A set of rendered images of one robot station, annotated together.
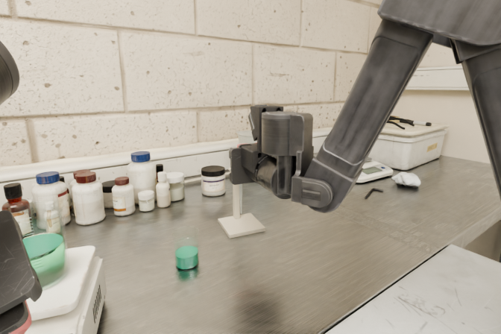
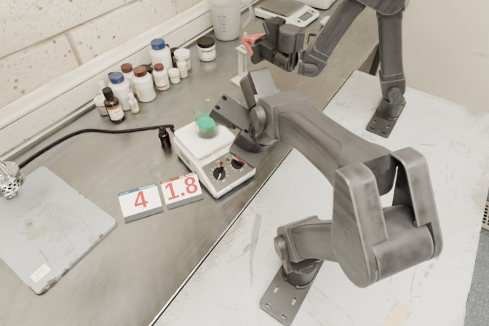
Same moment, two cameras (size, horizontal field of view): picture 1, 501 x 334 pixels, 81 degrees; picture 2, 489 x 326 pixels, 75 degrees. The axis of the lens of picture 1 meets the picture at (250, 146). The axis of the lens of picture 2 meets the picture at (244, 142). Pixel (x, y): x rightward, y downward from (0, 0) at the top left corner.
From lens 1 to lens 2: 0.59 m
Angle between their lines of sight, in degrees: 38
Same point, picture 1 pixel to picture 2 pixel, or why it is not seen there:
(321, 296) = not seen: hidden behind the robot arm
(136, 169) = (161, 55)
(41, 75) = not seen: outside the picture
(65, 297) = (229, 135)
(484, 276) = (367, 85)
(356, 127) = (330, 39)
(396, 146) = not seen: outside the picture
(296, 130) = (300, 39)
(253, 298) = not seen: hidden behind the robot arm
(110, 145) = (122, 36)
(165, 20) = not seen: outside the picture
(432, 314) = (348, 107)
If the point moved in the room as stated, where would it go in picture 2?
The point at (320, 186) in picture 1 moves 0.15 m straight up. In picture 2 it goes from (313, 68) to (323, 14)
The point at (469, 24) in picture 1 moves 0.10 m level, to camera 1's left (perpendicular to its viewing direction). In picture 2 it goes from (381, 6) to (344, 13)
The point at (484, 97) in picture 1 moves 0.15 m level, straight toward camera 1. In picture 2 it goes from (381, 30) to (380, 60)
